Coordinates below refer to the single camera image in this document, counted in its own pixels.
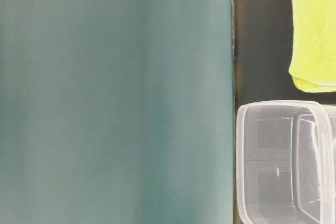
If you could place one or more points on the clear plastic container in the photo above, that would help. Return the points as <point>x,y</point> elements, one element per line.
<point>285,162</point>

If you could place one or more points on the yellow folded towel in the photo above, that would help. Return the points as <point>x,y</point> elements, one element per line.
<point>312,66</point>

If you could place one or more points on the teal backdrop curtain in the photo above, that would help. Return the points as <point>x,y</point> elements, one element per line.
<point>116,111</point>

